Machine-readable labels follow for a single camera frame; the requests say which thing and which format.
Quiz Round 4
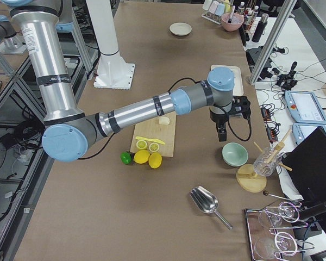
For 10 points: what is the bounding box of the cream round plate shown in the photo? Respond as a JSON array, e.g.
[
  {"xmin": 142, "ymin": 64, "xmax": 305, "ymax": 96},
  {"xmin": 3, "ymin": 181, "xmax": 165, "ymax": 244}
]
[{"xmin": 169, "ymin": 22, "xmax": 192, "ymax": 36}]

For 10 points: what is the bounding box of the beige serving tray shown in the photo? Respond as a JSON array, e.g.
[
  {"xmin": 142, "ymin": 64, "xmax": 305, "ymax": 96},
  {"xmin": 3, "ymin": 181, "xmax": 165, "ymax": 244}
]
[{"xmin": 210, "ymin": 65, "xmax": 244, "ymax": 96}]

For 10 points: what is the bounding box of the left whole yellow lemon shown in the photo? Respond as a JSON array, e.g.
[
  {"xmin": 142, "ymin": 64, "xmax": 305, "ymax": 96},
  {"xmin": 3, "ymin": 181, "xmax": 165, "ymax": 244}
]
[{"xmin": 134, "ymin": 150, "xmax": 151, "ymax": 164}]

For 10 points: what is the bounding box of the right whole yellow lemon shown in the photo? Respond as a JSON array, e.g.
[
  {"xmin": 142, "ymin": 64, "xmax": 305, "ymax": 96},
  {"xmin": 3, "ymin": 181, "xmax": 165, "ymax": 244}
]
[{"xmin": 148, "ymin": 152, "xmax": 162, "ymax": 169}]

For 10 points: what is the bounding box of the metal ice scoop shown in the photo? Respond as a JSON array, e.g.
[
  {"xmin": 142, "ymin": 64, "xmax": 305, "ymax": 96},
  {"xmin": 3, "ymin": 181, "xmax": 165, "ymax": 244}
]
[{"xmin": 189, "ymin": 186, "xmax": 233, "ymax": 230}]

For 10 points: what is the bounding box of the green lime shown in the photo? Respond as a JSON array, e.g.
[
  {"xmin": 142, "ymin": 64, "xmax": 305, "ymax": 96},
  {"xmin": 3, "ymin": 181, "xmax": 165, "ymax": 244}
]
[{"xmin": 120, "ymin": 152, "xmax": 133, "ymax": 165}]

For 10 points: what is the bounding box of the lower wine glass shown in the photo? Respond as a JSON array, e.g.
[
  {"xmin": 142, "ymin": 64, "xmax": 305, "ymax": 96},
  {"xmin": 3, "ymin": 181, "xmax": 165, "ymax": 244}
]
[{"xmin": 254, "ymin": 232, "xmax": 298, "ymax": 260}]

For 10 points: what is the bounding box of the upper wine glass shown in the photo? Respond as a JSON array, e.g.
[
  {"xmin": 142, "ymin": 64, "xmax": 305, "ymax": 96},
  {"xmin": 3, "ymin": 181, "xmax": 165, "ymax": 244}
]
[{"xmin": 258, "ymin": 201, "xmax": 299, "ymax": 228}]

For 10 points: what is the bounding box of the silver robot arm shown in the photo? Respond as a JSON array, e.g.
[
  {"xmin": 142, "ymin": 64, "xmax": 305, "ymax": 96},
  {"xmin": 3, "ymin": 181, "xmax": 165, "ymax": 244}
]
[{"xmin": 6, "ymin": 1, "xmax": 250, "ymax": 162}]

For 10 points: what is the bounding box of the aluminium frame post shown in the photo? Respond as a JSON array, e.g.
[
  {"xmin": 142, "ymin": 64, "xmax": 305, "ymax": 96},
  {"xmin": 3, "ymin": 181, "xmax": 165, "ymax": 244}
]
[{"xmin": 249, "ymin": 0, "xmax": 297, "ymax": 85}]

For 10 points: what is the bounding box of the mint green bowl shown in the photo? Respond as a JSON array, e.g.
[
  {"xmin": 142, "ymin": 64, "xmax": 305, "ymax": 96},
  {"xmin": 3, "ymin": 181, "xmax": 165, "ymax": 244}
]
[{"xmin": 222, "ymin": 142, "xmax": 248, "ymax": 167}]

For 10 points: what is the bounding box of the left orange black usb hub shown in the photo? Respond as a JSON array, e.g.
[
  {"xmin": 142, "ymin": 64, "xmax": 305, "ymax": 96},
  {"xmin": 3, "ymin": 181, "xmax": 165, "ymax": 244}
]
[{"xmin": 260, "ymin": 108, "xmax": 271, "ymax": 121}]

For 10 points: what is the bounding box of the yellow plastic knife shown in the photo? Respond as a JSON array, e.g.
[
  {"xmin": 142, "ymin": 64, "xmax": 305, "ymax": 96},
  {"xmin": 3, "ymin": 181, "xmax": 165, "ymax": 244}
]
[{"xmin": 135, "ymin": 136, "xmax": 166, "ymax": 145}]

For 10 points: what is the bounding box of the black thermos bottle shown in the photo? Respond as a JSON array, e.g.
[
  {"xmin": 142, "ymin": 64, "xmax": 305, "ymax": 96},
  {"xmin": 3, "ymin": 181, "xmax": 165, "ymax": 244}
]
[{"xmin": 252, "ymin": 14, "xmax": 269, "ymax": 42}]

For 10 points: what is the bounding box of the clear glass mug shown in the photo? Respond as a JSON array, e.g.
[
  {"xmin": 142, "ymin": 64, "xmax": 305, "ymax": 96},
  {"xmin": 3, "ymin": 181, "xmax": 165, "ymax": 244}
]
[{"xmin": 253, "ymin": 147, "xmax": 282, "ymax": 177}]

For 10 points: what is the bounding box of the black computer monitor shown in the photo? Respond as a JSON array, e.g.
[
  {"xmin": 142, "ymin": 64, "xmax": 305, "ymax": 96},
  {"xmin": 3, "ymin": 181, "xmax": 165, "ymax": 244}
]
[{"xmin": 283, "ymin": 127, "xmax": 326, "ymax": 202}]

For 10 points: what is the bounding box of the lower blue teach pendant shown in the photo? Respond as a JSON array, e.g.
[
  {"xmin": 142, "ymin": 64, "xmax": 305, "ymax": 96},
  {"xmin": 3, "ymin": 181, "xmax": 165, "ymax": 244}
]
[{"xmin": 292, "ymin": 123, "xmax": 318, "ymax": 145}]

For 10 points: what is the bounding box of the wooden mug tree stand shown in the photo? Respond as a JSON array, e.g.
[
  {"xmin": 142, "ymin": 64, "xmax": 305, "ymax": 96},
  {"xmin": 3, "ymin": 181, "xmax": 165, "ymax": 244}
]
[{"xmin": 236, "ymin": 129, "xmax": 292, "ymax": 192}]

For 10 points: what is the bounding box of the orange black usb hub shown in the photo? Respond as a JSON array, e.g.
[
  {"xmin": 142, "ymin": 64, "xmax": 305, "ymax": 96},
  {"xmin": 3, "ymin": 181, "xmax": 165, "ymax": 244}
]
[
  {"xmin": 266, "ymin": 127, "xmax": 278, "ymax": 143},
  {"xmin": 260, "ymin": 108, "xmax": 271, "ymax": 121}
]

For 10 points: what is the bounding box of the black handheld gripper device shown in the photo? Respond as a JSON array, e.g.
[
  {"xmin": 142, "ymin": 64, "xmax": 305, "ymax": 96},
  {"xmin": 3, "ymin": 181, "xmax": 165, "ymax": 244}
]
[{"xmin": 276, "ymin": 61, "xmax": 297, "ymax": 91}]

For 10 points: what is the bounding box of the whole yellow lemon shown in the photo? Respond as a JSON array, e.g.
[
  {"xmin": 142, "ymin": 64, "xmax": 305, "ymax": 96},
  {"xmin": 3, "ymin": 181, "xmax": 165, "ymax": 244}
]
[
  {"xmin": 148, "ymin": 152, "xmax": 162, "ymax": 169},
  {"xmin": 134, "ymin": 150, "xmax": 151, "ymax": 164}
]

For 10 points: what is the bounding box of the pink bowl with ice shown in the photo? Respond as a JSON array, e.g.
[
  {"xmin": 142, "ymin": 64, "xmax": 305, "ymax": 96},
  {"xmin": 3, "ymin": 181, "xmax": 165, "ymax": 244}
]
[{"xmin": 221, "ymin": 13, "xmax": 244, "ymax": 32}]

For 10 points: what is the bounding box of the upper blue teach pendant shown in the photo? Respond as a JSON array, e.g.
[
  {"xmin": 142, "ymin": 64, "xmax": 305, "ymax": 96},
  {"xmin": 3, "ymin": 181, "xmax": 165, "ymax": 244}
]
[{"xmin": 284, "ymin": 91, "xmax": 326, "ymax": 125}]

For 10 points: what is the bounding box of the wine glass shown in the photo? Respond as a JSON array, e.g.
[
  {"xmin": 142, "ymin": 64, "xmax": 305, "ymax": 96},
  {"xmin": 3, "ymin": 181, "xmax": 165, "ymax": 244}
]
[
  {"xmin": 254, "ymin": 232, "xmax": 298, "ymax": 260},
  {"xmin": 258, "ymin": 201, "xmax": 299, "ymax": 228}
]

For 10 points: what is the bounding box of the dark framed glass tray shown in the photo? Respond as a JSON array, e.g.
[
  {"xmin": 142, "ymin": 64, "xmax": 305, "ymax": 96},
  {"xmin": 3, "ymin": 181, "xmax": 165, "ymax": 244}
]
[{"xmin": 244, "ymin": 206, "xmax": 308, "ymax": 260}]

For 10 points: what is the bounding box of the metal muddler in bowl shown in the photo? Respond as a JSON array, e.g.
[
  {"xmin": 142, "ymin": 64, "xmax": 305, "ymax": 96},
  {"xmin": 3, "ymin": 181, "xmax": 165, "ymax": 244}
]
[{"xmin": 228, "ymin": 5, "xmax": 236, "ymax": 23}]

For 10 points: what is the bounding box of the left lemon half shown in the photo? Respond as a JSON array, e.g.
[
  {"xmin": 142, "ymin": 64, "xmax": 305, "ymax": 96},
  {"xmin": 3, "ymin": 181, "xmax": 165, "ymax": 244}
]
[{"xmin": 136, "ymin": 140, "xmax": 148, "ymax": 150}]

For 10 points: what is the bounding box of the white cup rack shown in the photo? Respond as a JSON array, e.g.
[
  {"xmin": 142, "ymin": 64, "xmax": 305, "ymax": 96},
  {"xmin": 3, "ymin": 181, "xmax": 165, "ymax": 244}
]
[{"xmin": 201, "ymin": 0, "xmax": 233, "ymax": 25}]

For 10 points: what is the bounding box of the blue teach pendant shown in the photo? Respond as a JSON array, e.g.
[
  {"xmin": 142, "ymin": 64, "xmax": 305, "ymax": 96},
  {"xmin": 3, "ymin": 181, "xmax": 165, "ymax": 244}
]
[
  {"xmin": 292, "ymin": 123, "xmax": 318, "ymax": 145},
  {"xmin": 284, "ymin": 91, "xmax": 326, "ymax": 125}
]

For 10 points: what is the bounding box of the wooden cutting board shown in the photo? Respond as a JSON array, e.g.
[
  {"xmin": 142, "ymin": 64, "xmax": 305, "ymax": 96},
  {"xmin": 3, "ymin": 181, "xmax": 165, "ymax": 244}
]
[{"xmin": 130, "ymin": 112, "xmax": 177, "ymax": 157}]

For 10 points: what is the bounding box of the white steamed bun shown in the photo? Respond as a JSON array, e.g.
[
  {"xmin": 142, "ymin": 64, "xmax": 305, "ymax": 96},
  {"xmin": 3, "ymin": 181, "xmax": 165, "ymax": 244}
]
[{"xmin": 158, "ymin": 116, "xmax": 170, "ymax": 125}]

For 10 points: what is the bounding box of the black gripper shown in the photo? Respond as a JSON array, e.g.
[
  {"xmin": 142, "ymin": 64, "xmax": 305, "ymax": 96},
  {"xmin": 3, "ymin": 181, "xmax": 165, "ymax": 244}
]
[{"xmin": 210, "ymin": 96, "xmax": 250, "ymax": 141}]

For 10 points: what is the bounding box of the right orange black usb hub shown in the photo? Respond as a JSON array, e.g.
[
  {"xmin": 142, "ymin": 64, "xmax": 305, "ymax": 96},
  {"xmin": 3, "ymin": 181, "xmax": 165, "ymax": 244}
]
[{"xmin": 266, "ymin": 127, "xmax": 278, "ymax": 143}]

